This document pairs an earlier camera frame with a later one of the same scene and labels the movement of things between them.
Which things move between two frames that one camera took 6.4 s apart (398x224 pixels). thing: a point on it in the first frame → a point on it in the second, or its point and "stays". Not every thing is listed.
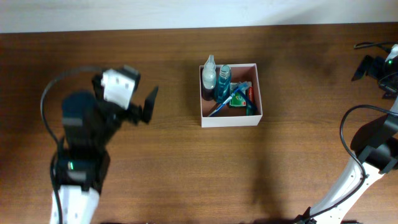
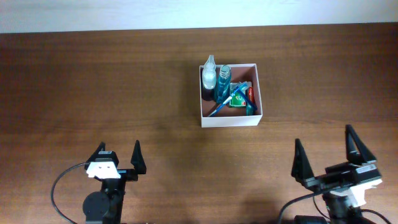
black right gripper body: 374,66 → 333,177
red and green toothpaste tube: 249,100 stays
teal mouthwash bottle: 223,84 stays
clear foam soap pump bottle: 209,79 stays
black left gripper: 135,109 → 126,173
